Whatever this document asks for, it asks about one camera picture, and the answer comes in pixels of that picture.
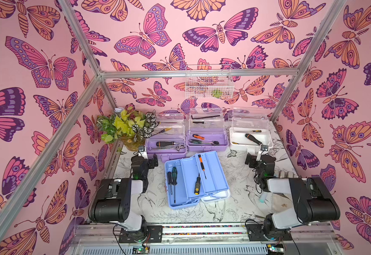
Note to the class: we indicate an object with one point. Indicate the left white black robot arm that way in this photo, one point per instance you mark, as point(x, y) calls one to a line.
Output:
point(112, 201)

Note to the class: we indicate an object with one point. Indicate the white wire basket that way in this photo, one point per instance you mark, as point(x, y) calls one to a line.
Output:
point(209, 84)

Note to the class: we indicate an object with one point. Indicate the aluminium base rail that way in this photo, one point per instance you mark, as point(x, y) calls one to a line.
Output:
point(237, 238)

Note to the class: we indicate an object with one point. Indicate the left purple toolbox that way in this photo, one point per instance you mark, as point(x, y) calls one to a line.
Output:
point(168, 140)

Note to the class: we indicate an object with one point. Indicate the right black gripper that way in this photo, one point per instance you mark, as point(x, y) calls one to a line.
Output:
point(249, 159)

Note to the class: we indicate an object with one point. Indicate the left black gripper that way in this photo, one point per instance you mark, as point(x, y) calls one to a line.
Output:
point(153, 161)

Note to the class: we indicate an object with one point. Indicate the orange precision screwdriver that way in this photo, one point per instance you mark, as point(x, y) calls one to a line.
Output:
point(202, 165)

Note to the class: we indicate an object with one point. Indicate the green handled screwdriver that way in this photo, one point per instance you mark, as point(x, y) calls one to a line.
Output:
point(174, 182)

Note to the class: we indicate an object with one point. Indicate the blue white toolbox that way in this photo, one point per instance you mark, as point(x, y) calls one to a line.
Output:
point(214, 188)

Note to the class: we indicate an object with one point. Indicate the black orange screwdriver in white box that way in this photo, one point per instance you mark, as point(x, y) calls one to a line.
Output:
point(253, 139)

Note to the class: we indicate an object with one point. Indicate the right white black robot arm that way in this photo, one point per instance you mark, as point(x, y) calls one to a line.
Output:
point(311, 199)

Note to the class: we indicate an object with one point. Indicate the black yellow screwdriver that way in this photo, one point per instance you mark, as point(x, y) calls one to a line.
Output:
point(197, 185)

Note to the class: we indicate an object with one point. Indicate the white clear-lid toolbox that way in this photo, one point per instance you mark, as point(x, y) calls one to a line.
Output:
point(253, 121)

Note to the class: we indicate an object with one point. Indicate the middle purple toolbox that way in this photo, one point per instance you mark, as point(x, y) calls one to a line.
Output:
point(206, 130)

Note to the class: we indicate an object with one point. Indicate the purple toolbox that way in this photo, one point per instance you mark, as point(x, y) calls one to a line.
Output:
point(206, 130)
point(168, 140)

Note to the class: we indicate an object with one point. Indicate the potted green plant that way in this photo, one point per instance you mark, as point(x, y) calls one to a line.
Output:
point(131, 127)

